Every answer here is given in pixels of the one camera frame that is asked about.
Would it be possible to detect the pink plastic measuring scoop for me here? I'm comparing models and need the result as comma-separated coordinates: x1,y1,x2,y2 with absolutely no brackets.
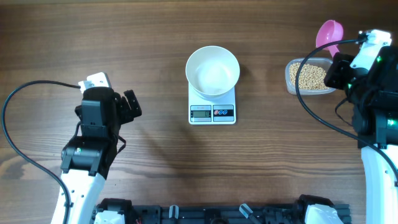
315,20,344,47

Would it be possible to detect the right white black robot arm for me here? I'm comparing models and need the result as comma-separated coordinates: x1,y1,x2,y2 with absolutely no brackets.
324,46,397,223

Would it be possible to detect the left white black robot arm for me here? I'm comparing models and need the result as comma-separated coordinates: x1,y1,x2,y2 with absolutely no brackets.
52,87,142,223

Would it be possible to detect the white round bowl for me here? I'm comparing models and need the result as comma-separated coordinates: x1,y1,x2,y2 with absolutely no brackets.
185,45,241,98

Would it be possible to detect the white digital kitchen scale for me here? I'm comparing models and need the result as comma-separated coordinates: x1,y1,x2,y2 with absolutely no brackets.
188,84,237,125

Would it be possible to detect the clear plastic container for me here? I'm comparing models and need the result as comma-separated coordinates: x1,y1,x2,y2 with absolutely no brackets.
285,58,335,95

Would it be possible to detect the pile of soybeans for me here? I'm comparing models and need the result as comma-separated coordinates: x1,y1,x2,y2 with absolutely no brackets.
289,63,328,90

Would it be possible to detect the right black camera cable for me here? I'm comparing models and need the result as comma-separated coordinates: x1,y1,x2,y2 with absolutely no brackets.
294,37,398,187

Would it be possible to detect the black camera cable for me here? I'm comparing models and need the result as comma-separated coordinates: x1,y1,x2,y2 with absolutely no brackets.
1,80,82,224
294,37,398,187

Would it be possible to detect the left black camera cable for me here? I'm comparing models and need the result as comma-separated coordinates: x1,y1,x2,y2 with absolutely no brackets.
1,80,82,224

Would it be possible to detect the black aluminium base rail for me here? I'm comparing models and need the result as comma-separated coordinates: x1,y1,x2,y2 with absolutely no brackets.
90,195,352,224

